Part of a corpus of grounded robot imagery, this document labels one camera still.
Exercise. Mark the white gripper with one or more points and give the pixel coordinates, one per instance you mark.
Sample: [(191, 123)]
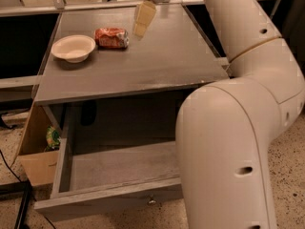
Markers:
[(143, 16)]

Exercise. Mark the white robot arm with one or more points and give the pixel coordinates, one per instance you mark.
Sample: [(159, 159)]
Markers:
[(224, 129)]

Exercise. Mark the open grey top drawer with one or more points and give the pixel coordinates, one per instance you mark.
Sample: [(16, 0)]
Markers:
[(112, 165)]

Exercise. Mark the black metal stand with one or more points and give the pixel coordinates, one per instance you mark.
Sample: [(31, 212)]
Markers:
[(21, 190)]

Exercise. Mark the metal diagonal rod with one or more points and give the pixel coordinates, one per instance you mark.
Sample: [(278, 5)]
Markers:
[(276, 5)]

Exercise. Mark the crushed red coke can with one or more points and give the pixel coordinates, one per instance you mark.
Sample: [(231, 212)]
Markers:
[(111, 38)]

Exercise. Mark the green snack bag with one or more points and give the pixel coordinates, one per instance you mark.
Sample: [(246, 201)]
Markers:
[(53, 139)]

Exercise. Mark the brown cardboard box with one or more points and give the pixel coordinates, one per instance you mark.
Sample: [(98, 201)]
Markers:
[(39, 165)]

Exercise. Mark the white paper bowl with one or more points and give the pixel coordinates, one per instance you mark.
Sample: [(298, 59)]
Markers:
[(73, 48)]

